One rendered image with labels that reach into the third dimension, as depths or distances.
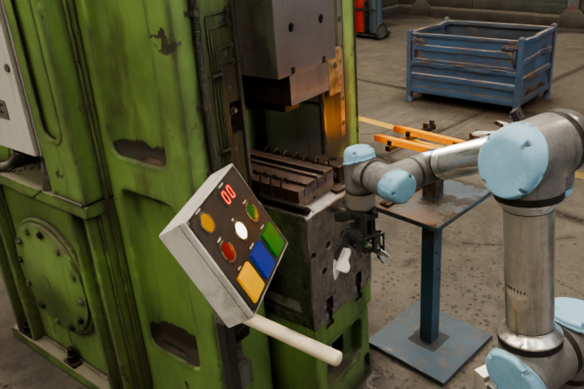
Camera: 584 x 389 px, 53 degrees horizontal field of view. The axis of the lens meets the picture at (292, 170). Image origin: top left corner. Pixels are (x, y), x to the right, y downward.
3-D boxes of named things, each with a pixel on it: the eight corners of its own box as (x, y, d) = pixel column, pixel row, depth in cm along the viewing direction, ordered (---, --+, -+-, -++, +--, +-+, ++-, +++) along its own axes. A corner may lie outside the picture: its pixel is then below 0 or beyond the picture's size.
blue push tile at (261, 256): (275, 262, 153) (260, 239, 152) (268, 278, 147) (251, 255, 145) (270, 264, 154) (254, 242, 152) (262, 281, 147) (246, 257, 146)
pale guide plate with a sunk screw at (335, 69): (343, 90, 223) (341, 45, 216) (329, 96, 216) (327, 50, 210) (338, 89, 224) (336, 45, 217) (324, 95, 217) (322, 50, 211)
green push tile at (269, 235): (285, 242, 162) (269, 221, 160) (278, 257, 156) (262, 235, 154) (280, 244, 163) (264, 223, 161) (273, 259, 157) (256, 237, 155)
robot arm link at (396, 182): (429, 164, 132) (394, 151, 140) (392, 179, 126) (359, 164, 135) (428, 196, 135) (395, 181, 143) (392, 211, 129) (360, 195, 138)
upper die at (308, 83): (328, 89, 194) (328, 61, 190) (291, 106, 180) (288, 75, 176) (235, 77, 219) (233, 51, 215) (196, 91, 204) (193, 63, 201)
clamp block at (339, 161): (352, 174, 216) (351, 159, 214) (339, 183, 210) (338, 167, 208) (325, 168, 223) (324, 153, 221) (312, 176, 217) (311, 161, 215)
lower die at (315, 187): (334, 187, 208) (332, 165, 204) (299, 210, 194) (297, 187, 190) (245, 165, 233) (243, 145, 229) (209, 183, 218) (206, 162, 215)
